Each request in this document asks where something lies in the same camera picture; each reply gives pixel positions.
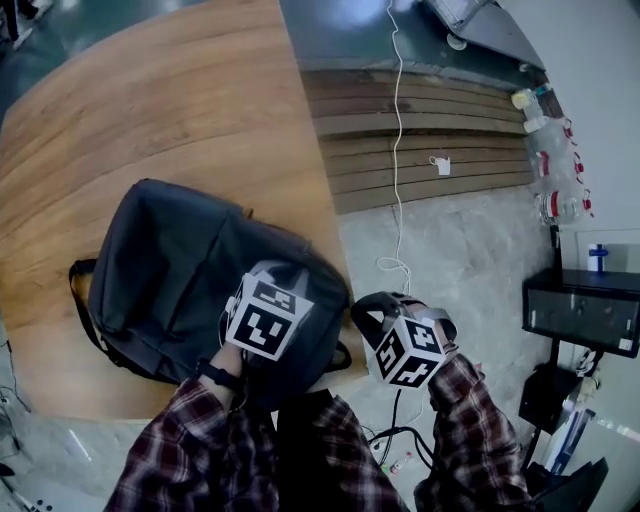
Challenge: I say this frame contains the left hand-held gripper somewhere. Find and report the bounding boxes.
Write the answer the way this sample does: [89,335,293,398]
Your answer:
[224,259,315,361]

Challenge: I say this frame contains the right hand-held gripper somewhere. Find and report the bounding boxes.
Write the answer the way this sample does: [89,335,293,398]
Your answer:
[351,293,459,391]

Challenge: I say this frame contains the dark grey backpack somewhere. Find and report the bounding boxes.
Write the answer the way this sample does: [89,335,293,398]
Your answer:
[68,178,353,411]

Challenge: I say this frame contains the person's left forearm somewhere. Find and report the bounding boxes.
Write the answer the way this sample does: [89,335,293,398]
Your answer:
[102,342,281,512]

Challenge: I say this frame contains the person's right forearm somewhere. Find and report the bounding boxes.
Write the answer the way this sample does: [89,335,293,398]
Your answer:
[414,349,536,512]

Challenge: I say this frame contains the black wrist watch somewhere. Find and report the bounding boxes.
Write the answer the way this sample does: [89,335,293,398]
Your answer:
[194,357,244,394]

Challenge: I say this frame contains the person's torso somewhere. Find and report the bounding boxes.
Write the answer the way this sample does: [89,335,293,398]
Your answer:
[239,387,416,512]

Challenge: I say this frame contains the black floor box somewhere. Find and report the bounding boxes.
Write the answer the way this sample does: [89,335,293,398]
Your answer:
[518,364,584,435]

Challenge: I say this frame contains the black metal stand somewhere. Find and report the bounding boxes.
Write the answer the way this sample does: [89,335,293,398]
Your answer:
[519,224,564,471]

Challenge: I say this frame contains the black box on stand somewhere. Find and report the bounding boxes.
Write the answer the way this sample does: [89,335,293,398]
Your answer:
[522,268,640,360]

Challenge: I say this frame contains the brown wooden steps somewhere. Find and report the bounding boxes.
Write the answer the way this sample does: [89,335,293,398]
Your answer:
[299,68,536,216]

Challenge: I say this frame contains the black white patterned item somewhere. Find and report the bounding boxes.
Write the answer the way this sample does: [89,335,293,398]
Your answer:
[574,349,604,377]

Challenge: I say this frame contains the white blue board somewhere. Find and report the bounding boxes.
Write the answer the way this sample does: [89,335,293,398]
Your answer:
[544,407,599,474]

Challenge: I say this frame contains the blue white box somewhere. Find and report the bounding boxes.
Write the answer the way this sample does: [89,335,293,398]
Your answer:
[587,243,611,273]

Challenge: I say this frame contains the wooden table white legs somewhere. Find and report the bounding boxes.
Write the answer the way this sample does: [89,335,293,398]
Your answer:
[0,0,366,421]

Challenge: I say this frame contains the black case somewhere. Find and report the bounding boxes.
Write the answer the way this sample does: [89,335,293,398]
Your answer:
[529,457,610,512]

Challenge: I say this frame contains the white power strip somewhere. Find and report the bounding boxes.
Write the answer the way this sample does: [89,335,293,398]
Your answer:
[0,474,56,512]

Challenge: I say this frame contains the metal platform trolley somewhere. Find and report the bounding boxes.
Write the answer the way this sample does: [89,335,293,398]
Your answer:
[419,0,547,71]

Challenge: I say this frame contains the black floor cable bundle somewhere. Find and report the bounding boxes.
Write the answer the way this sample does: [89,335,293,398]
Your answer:
[367,389,436,471]

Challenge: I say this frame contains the long white floor cable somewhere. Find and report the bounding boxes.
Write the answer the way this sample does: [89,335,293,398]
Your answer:
[375,0,414,296]

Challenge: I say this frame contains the thin black cable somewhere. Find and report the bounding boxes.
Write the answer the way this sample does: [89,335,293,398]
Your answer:
[0,339,32,451]

